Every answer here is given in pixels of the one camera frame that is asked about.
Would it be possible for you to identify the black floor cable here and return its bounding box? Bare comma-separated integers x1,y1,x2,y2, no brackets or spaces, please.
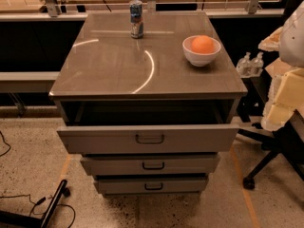
0,130,77,228

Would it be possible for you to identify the black office chair base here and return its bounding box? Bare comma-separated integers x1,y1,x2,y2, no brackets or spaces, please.
237,76,304,190

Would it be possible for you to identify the grey drawer cabinet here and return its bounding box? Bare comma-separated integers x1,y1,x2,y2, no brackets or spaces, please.
48,10,249,198

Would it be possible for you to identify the black stand leg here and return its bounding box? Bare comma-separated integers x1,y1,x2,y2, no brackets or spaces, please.
0,179,71,228

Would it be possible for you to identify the grey drawer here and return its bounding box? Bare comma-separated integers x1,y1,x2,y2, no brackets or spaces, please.
94,174,208,196
81,153,219,176
57,124,238,155

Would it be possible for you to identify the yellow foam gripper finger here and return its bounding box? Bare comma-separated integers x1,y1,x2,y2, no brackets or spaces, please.
266,68,304,125

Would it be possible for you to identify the clear sanitizer bottle right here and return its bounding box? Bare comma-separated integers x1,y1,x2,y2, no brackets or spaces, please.
250,52,264,76

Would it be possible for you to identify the bottom grey drawer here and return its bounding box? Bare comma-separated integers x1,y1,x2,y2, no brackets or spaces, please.
94,174,208,196

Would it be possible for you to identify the clear sanitizer bottle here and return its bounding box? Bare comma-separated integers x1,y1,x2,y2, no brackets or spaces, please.
250,52,264,76
237,52,251,76

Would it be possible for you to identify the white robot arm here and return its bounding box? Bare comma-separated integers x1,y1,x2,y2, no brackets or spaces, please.
258,2,304,131

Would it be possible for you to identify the middle grey drawer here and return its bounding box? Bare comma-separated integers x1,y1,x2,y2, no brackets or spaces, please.
81,153,219,176

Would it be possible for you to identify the white ceramic bowl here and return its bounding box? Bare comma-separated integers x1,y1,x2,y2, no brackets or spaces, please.
182,35,221,67

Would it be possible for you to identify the top grey drawer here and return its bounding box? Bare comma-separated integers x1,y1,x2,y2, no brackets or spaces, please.
57,124,238,155

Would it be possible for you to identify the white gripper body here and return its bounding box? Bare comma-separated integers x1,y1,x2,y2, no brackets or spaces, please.
261,75,296,131

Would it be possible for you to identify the orange fruit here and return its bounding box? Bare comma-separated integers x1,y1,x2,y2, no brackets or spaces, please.
191,35,215,54

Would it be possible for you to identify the clear sanitizer bottle left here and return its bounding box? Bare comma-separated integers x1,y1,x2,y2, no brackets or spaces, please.
237,52,251,76

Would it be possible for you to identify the blue silver drink can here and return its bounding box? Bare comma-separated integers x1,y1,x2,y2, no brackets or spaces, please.
129,0,143,39

